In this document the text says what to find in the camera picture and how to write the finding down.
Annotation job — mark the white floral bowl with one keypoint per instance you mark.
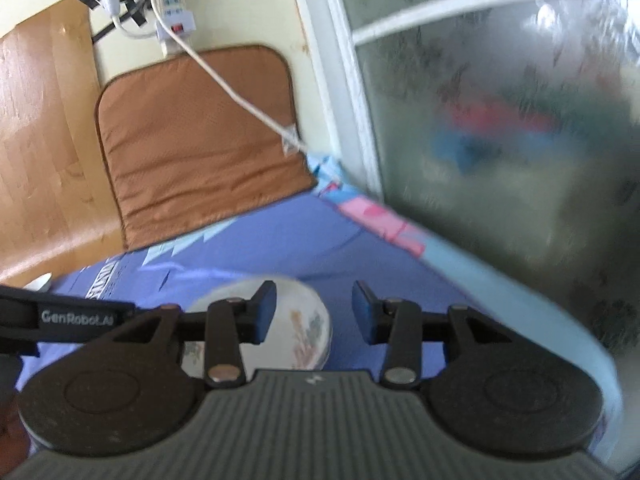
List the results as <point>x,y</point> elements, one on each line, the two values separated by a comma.
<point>39,282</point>

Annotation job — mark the brown cushion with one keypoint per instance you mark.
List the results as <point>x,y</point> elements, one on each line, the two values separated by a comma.
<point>200,135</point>

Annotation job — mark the white power strip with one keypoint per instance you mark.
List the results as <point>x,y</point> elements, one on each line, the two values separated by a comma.
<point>170,2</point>

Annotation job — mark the wooden headboard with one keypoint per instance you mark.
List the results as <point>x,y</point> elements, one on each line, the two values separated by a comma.
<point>40,135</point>

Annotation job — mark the clear tape piece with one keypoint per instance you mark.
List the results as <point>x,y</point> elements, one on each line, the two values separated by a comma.
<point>292,140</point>

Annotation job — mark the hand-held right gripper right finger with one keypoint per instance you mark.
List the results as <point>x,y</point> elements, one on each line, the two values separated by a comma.
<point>362,315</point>

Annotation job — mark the blue printed bedsheet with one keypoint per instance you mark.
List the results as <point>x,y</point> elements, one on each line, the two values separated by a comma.
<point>300,240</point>

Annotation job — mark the frosted floral glass window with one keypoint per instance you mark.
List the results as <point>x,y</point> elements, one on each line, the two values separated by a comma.
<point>500,110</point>

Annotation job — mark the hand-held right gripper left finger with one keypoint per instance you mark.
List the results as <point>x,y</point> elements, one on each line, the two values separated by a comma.
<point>265,312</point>

